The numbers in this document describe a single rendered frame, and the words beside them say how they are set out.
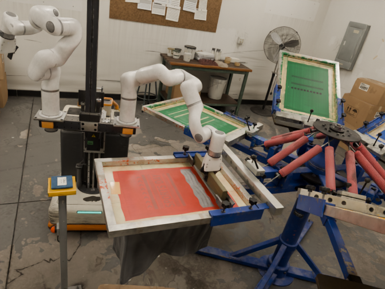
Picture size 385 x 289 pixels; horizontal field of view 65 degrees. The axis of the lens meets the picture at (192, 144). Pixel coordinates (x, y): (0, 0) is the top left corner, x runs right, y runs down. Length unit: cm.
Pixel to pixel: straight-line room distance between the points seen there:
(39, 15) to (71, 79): 363
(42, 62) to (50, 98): 24
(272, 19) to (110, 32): 297
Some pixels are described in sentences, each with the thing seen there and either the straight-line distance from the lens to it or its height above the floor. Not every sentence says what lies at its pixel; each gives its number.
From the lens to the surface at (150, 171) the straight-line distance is 180.
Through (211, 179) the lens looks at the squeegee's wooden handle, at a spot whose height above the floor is 104.
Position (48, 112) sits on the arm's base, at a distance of 193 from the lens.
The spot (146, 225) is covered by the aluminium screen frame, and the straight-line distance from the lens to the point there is 140.
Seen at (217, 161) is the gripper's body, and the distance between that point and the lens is 167.
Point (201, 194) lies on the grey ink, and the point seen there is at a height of 96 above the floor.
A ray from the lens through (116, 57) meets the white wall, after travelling 527.
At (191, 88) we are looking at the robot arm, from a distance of 159.
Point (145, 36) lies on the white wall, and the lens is 529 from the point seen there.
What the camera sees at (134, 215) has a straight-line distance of 149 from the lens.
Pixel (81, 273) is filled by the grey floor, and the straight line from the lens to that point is 251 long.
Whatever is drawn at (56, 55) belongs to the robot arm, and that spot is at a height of 151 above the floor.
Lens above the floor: 194
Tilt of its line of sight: 27 degrees down
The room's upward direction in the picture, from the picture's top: 11 degrees clockwise
